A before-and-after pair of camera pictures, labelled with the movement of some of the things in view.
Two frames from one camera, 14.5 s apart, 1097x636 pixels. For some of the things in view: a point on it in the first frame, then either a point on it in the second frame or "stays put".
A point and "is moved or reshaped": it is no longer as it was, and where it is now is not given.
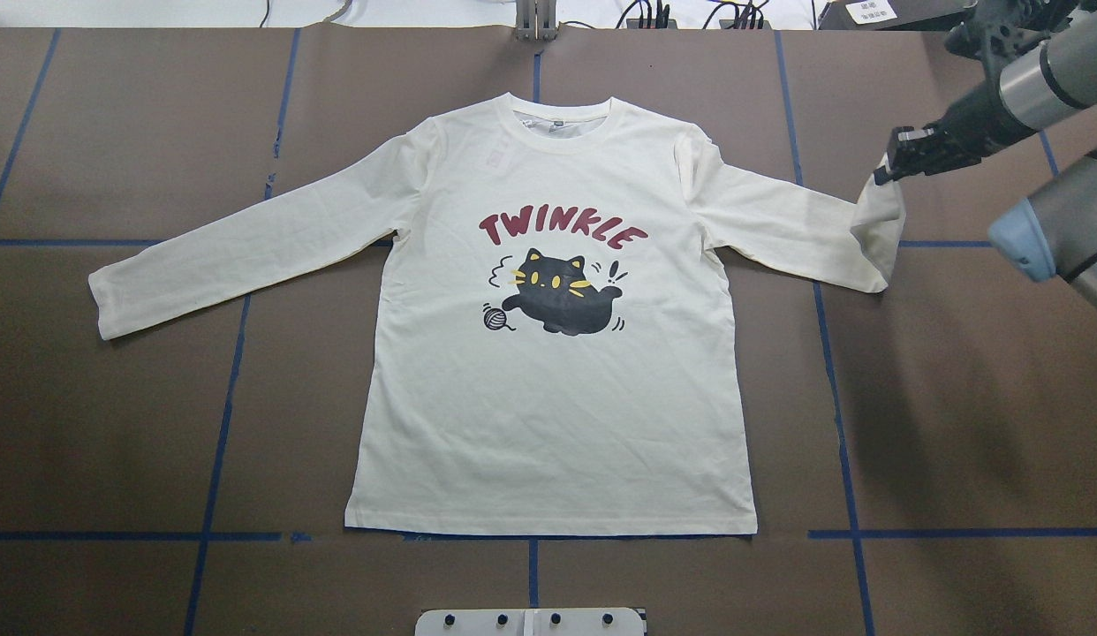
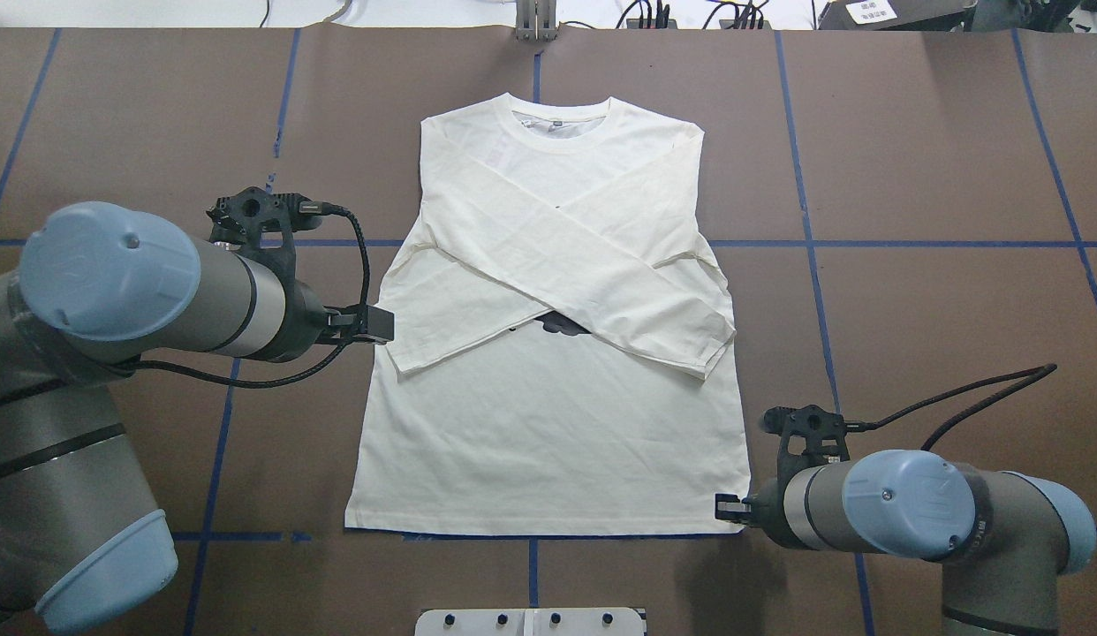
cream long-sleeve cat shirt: (547, 346) is moved or reshaped
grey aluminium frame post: (535, 20) stays put
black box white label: (895, 15) stays put
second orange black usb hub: (728, 23) stays put
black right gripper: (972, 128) to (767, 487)
